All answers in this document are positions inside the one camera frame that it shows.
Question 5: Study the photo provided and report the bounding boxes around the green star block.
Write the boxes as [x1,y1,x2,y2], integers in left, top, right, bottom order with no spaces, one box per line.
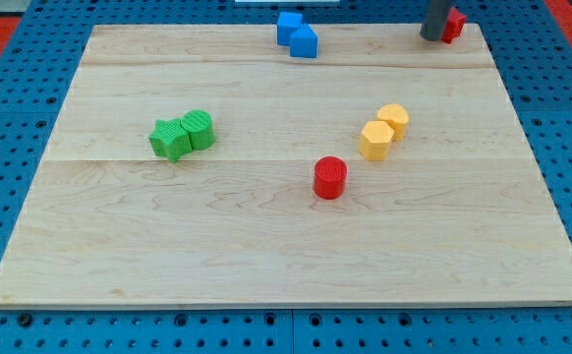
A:
[148,118,193,162]

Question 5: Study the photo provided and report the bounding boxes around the yellow heart block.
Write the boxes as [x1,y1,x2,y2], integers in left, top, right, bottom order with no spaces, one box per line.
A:
[376,103,410,142]

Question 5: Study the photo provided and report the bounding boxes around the yellow hexagon block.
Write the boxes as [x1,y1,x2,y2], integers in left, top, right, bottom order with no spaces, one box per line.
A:
[359,120,394,161]

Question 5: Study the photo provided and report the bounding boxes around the blue pentagon block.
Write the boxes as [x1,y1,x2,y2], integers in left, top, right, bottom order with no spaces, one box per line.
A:
[289,24,318,58]

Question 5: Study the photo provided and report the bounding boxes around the red star block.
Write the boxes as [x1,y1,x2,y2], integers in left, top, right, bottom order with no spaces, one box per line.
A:
[441,7,467,44]

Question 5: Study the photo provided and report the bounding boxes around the blue cube block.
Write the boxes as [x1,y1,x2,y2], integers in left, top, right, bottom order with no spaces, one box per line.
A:
[276,12,303,46]

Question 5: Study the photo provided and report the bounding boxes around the light wooden board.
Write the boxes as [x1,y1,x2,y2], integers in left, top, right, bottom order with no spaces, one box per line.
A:
[0,24,572,311]

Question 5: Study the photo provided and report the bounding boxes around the green cylinder block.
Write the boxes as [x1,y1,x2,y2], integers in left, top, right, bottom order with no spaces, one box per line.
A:
[181,110,215,150]

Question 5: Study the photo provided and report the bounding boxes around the red cylinder block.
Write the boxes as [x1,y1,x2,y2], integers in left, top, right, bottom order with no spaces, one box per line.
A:
[313,156,348,200]

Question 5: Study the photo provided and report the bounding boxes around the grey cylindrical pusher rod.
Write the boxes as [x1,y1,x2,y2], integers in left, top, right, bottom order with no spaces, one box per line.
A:
[420,0,453,41]

